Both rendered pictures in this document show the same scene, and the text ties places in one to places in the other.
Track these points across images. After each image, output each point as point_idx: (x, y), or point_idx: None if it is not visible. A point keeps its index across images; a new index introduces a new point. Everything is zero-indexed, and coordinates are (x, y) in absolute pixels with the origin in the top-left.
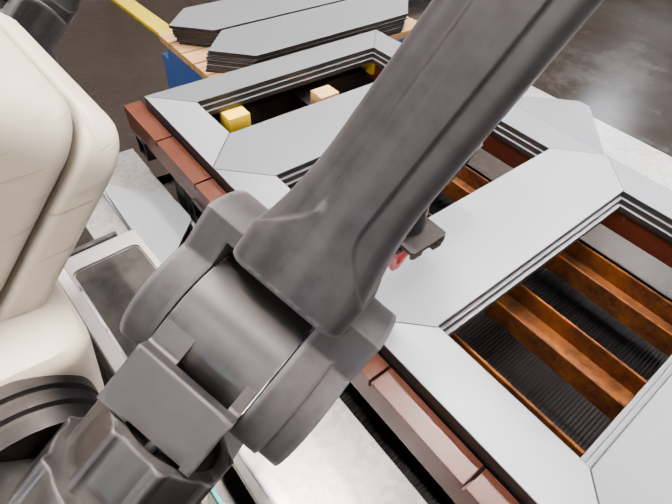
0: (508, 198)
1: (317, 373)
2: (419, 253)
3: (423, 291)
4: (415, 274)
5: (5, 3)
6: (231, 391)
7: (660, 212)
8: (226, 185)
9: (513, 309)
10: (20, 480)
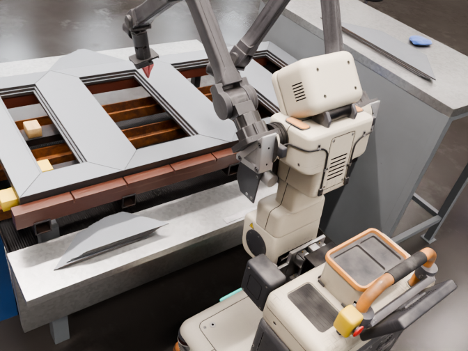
0: (169, 90)
1: None
2: None
3: (220, 124)
4: (211, 123)
5: (226, 90)
6: None
7: (184, 61)
8: (136, 169)
9: None
10: (357, 102)
